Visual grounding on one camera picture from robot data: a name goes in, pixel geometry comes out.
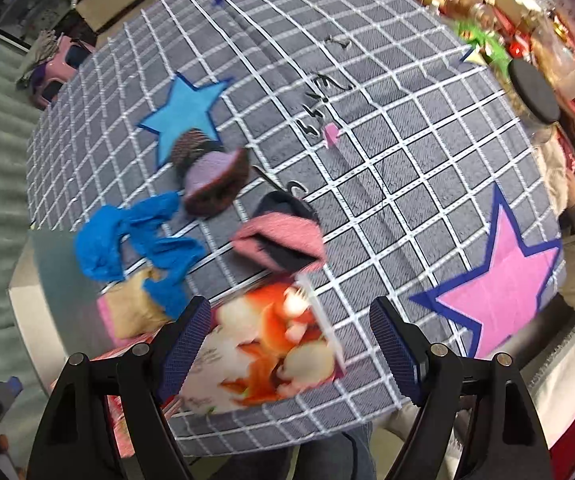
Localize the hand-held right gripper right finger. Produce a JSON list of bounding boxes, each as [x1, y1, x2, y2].
[[369, 296, 553, 480]]

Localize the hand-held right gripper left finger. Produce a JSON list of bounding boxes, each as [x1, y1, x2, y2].
[[27, 296, 213, 480]]

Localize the white cardboard box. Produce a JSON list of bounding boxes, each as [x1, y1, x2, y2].
[[7, 255, 68, 396]]

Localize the tan cloth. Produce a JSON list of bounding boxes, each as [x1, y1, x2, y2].
[[107, 267, 173, 340]]

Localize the white box with squirrel print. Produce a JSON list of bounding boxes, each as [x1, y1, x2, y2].
[[172, 272, 348, 416]]

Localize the blue cloth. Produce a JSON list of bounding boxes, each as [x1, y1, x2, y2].
[[74, 191, 208, 321]]

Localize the small pink pad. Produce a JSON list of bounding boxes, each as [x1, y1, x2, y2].
[[96, 295, 118, 341]]

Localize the person's legs in jeans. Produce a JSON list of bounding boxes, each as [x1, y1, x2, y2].
[[187, 422, 375, 480]]

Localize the grey checked blanket with stars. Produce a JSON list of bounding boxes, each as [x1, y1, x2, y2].
[[26, 0, 565, 458]]

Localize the cream knit cloth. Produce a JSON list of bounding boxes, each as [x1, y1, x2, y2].
[[537, 132, 575, 226]]

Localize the clear jar with black lid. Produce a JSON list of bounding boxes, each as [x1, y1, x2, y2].
[[505, 58, 563, 133]]

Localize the pink plastic stool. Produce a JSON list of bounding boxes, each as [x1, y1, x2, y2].
[[30, 37, 95, 108]]

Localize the green snack packet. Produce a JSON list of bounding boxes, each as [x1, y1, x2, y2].
[[455, 17, 511, 66]]

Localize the grey cloth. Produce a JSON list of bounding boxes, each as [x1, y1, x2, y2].
[[17, 30, 63, 78]]

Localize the black cable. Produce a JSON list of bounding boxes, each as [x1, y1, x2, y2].
[[340, 432, 365, 480]]

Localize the black frame folding chair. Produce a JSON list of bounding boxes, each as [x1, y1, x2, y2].
[[72, 0, 168, 33]]

